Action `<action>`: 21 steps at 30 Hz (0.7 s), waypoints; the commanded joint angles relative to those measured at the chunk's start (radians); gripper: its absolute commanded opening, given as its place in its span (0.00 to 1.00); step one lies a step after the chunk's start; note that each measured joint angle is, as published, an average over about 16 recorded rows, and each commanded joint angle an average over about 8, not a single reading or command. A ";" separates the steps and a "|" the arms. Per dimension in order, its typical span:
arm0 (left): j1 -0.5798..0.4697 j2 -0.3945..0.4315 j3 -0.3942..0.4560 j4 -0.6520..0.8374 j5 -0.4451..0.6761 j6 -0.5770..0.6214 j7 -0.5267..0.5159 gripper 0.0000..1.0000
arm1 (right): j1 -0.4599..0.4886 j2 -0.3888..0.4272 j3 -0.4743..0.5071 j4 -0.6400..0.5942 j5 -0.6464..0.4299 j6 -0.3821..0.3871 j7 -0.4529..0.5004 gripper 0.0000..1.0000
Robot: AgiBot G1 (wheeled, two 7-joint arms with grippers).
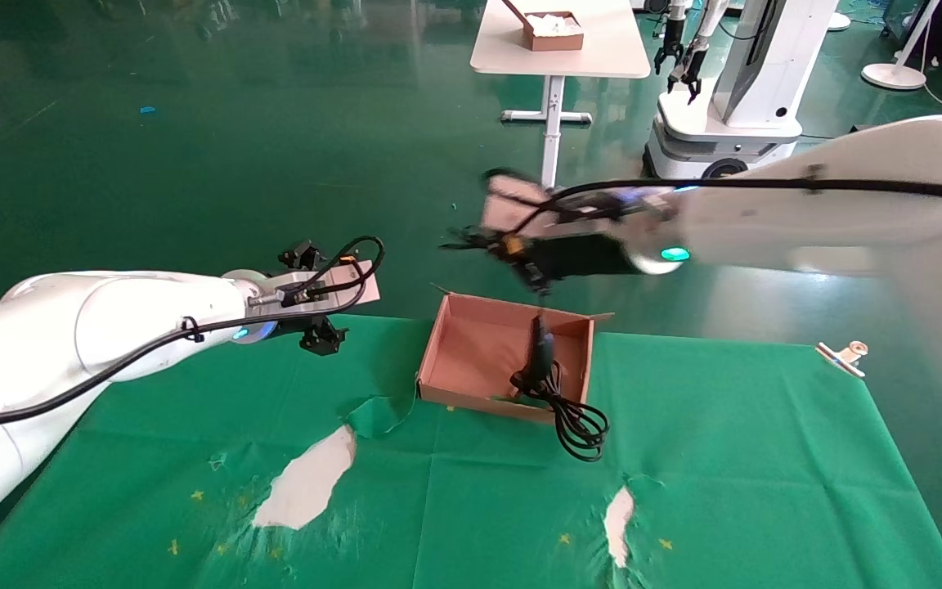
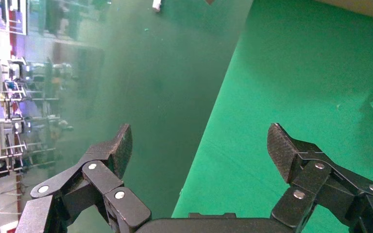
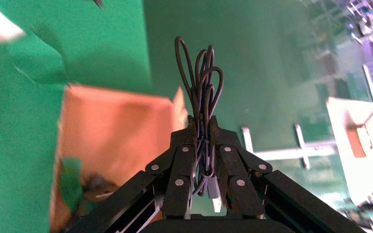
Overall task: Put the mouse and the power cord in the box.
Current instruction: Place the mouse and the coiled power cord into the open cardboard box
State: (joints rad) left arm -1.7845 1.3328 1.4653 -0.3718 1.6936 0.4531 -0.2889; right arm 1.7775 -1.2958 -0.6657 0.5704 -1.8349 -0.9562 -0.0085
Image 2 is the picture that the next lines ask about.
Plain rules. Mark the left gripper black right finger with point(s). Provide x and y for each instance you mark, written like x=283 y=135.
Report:
x=283 y=151

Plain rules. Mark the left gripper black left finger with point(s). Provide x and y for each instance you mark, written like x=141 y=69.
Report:
x=122 y=151

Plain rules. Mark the green table cloth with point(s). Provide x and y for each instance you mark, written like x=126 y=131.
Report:
x=286 y=80

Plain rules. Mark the metal storage shelf rack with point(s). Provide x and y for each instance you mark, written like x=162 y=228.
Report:
x=9 y=128

